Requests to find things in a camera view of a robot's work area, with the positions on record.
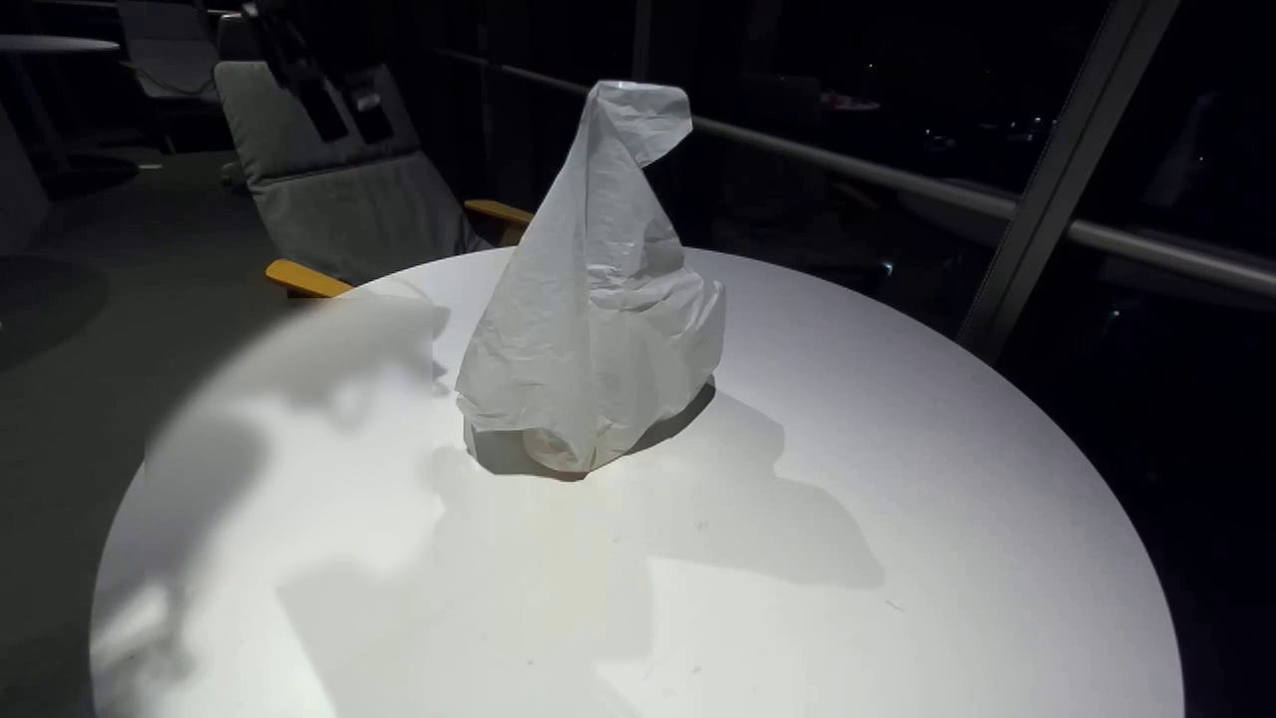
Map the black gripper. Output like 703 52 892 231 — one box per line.
234 0 401 147

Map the white plastic bag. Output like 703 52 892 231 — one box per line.
451 74 731 483

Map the grey armchair with wooden armrests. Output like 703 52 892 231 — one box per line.
213 54 541 306

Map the grey background chair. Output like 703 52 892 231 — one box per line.
116 0 223 106

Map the round dark background table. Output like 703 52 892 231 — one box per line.
0 32 124 61

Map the horizontal metal railing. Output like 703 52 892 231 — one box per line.
435 49 1276 304

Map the thin vertical metal post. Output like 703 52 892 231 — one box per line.
621 0 666 88

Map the slanted metal window post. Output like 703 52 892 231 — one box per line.
953 0 1184 363

